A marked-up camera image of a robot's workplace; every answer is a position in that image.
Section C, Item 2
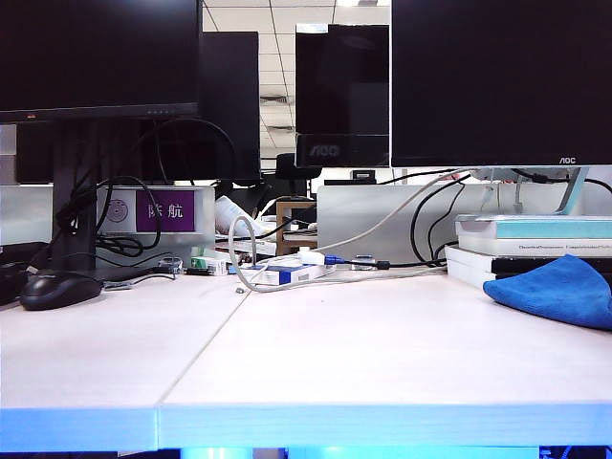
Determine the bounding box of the blue microfiber rag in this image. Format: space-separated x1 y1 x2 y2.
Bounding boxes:
482 253 612 331

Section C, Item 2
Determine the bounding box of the small wooden shelf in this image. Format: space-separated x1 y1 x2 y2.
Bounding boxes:
275 200 319 256

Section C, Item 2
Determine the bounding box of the wide frosted desk partition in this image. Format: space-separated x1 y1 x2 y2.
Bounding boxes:
317 184 612 265

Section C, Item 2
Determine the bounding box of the blue and white box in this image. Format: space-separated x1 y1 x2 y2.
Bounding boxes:
238 264 339 287

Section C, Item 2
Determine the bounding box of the flat printed booklet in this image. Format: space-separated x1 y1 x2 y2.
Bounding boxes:
214 236 278 257

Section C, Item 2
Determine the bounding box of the black office chair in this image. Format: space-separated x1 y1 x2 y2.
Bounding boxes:
275 152 322 197

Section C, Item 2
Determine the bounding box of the black slanted stand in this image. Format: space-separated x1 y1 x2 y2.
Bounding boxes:
214 180 274 217

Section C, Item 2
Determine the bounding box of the green and white box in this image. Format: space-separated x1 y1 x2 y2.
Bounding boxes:
189 255 231 277

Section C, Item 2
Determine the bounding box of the purple name sign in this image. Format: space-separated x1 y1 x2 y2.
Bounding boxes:
136 189 196 232

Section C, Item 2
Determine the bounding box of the glossy black AOC monitor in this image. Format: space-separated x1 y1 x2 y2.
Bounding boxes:
295 23 391 168

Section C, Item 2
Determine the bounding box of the matte black monitor shell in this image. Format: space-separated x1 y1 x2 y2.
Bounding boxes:
13 31 262 186

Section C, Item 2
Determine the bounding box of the white book with text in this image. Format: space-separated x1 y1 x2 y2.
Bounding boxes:
456 236 612 259

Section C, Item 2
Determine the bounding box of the black monitor stand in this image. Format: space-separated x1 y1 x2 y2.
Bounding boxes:
50 119 162 283

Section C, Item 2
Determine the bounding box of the right black AOC monitor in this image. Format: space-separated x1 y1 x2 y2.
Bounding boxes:
390 0 612 168

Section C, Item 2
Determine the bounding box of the black computer mouse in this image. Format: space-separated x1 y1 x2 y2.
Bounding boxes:
19 270 104 312

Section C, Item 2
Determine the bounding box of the white teal monitor stand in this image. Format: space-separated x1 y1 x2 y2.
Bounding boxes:
470 166 595 216

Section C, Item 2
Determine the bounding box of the large black monitor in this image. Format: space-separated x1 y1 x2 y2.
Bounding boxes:
0 0 202 124

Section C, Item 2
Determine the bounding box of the black low device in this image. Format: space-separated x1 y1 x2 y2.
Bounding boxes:
0 241 52 307

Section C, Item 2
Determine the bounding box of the white cable with plug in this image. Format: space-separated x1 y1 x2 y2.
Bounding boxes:
228 167 472 294

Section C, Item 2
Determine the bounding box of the black cable with blue plug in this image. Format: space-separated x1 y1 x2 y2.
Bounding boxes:
323 172 472 269

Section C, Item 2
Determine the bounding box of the black arched cable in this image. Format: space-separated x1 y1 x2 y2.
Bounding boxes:
121 117 238 186

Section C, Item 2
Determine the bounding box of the thin black cable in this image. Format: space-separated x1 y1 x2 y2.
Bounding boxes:
426 181 468 268

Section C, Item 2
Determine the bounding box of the black cable bundle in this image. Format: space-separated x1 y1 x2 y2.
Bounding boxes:
28 175 164 277

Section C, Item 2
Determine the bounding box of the black cable with connector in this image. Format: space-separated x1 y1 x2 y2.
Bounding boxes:
509 167 612 196

